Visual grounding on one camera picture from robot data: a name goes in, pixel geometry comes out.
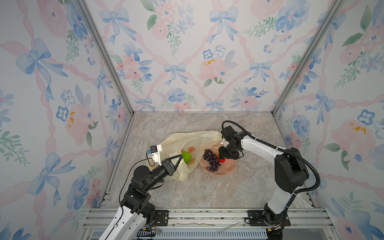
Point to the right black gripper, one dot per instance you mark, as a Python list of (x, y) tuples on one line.
[(222, 155)]

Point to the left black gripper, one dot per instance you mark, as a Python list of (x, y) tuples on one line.
[(168, 167)]

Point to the green lime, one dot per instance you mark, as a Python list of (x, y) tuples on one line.
[(187, 157)]

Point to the cream plastic bag orange print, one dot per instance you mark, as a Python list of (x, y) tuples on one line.
[(181, 143)]

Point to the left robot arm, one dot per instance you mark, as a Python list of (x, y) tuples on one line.
[(136, 211)]

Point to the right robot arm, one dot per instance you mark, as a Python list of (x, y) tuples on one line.
[(293, 174)]

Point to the pink flower-shaped plate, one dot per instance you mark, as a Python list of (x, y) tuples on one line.
[(227, 167)]

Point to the dark purple grape bunch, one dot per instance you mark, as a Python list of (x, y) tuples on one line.
[(212, 159)]

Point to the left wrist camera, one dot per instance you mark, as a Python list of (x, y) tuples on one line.
[(154, 154)]

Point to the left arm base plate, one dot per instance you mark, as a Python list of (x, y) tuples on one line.
[(157, 218)]

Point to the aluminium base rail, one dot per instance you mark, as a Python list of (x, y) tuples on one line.
[(219, 224)]

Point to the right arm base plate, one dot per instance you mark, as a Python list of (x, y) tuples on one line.
[(262, 218)]

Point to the right aluminium corner post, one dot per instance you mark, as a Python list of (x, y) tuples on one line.
[(329, 17)]

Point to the aluminium corner post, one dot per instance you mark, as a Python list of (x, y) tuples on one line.
[(95, 34), (329, 17)]

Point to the left aluminium corner post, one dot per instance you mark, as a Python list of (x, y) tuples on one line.
[(95, 34)]

